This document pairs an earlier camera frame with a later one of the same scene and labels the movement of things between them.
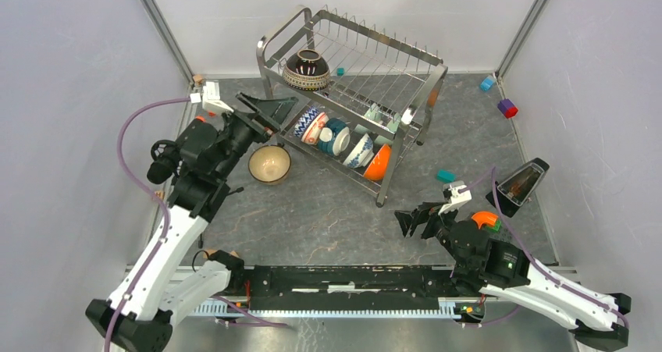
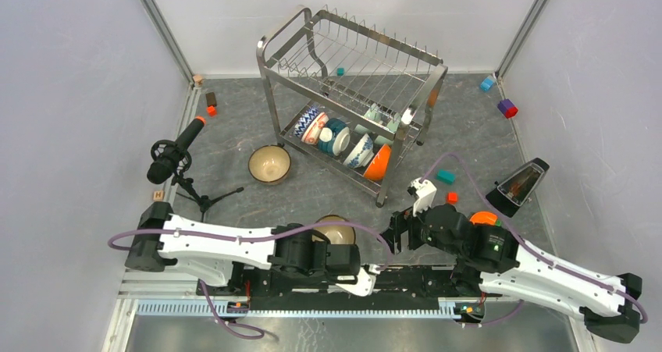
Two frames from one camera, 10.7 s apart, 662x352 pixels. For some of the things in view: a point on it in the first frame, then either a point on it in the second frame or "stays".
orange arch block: [485, 217] stays
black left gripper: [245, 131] to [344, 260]
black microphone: [165, 156] stays
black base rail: [350, 287] stays
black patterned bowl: [307, 71] to [336, 234]
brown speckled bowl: [269, 165] stays
